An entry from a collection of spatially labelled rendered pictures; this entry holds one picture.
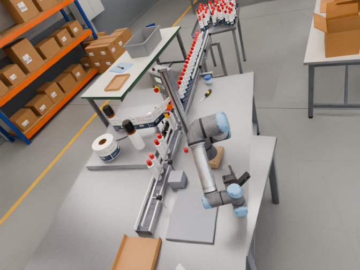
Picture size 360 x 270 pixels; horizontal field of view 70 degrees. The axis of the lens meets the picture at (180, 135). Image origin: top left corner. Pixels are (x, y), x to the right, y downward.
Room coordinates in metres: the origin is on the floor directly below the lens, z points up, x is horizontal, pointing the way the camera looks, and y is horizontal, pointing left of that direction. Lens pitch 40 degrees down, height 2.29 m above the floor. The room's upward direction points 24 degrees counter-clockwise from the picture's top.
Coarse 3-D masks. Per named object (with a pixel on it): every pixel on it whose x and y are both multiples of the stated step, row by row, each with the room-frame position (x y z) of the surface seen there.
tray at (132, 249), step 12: (132, 240) 0.96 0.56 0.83; (144, 240) 0.93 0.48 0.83; (156, 240) 0.89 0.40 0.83; (120, 252) 0.91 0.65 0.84; (132, 252) 0.88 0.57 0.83; (144, 252) 0.85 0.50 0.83; (156, 252) 0.81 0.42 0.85; (120, 264) 0.84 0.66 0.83; (132, 264) 0.81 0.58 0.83; (144, 264) 0.78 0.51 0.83
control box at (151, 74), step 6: (156, 66) 1.80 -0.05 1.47; (162, 66) 1.76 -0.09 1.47; (150, 72) 1.77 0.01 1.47; (156, 72) 1.71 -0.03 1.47; (168, 72) 1.67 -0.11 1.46; (174, 78) 1.68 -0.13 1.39; (156, 84) 1.75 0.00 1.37; (162, 84) 1.67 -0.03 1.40; (174, 84) 1.68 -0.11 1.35; (162, 90) 1.70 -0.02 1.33
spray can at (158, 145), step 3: (156, 141) 1.48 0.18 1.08; (156, 144) 1.48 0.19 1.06; (159, 144) 1.48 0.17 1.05; (156, 147) 1.48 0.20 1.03; (159, 147) 1.47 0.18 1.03; (162, 147) 1.48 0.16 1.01; (159, 150) 1.47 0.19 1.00; (162, 150) 1.47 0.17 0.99; (159, 153) 1.49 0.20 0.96; (162, 153) 1.47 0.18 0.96; (162, 156) 1.47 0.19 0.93; (162, 159) 1.49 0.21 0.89
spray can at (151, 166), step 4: (148, 160) 1.33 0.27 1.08; (148, 164) 1.31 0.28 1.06; (152, 164) 1.31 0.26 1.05; (148, 168) 1.31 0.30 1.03; (152, 168) 1.30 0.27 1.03; (156, 168) 1.32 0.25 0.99; (152, 172) 1.30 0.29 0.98; (156, 172) 1.30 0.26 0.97; (156, 176) 1.30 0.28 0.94; (160, 176) 1.31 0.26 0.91; (160, 180) 1.30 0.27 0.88
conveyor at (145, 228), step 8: (184, 104) 2.07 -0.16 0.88; (184, 112) 1.96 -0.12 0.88; (176, 136) 1.69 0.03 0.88; (160, 160) 1.50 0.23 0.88; (152, 184) 1.29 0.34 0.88; (160, 184) 1.26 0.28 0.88; (152, 200) 1.16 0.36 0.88; (144, 208) 1.12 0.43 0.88; (152, 208) 1.09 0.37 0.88; (152, 216) 1.04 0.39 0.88; (144, 224) 1.00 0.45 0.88
